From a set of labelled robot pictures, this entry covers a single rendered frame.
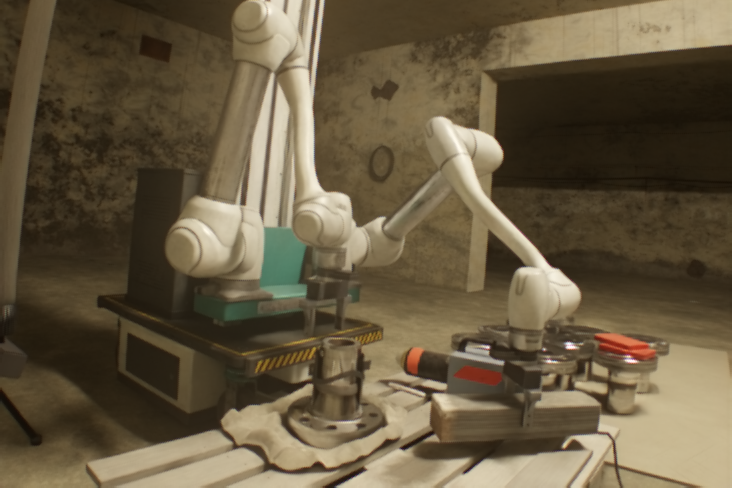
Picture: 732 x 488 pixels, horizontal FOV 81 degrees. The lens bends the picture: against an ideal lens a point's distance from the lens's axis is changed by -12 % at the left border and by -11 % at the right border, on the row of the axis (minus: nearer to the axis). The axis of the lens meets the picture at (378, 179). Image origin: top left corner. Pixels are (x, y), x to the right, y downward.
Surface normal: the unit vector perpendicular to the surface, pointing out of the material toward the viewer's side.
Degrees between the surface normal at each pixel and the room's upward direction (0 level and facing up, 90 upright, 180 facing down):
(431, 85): 90
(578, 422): 90
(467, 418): 90
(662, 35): 90
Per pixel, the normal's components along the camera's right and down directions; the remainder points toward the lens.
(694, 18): -0.62, -0.11
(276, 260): 0.83, 0.03
